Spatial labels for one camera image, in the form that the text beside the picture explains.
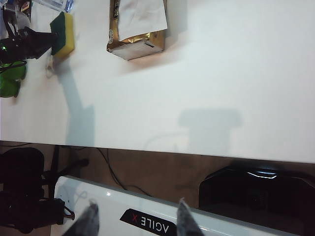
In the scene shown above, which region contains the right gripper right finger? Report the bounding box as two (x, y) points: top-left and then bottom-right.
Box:
(177, 198), (205, 236)

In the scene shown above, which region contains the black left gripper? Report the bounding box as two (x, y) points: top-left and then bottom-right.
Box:
(7, 26), (59, 61)

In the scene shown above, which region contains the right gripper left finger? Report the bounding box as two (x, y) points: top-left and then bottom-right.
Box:
(63, 203), (100, 236)

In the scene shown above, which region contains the yellow sponge green scouring top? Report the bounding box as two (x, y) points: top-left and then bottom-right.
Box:
(50, 11), (75, 59)

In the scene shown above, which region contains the white AgileX robot base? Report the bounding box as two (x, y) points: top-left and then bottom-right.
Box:
(53, 175), (303, 236)

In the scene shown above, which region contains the clear water bottle purple label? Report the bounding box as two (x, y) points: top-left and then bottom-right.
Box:
(34, 0), (76, 13)

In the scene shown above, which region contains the bright green plastic object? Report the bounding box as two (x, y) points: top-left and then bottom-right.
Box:
(0, 60), (27, 98)

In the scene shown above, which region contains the black glossy housing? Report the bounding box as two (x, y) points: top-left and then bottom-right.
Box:
(198, 162), (315, 223)

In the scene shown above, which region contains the black office chair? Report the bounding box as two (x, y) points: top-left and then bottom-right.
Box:
(0, 147), (90, 195)

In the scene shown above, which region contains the white tissue sheet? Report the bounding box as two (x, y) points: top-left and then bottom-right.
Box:
(118, 0), (168, 42)

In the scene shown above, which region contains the black floor cable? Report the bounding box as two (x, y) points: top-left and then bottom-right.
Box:
(98, 148), (155, 197)

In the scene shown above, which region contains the black robot arm base mount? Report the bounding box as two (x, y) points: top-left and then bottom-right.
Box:
(0, 190), (74, 234)

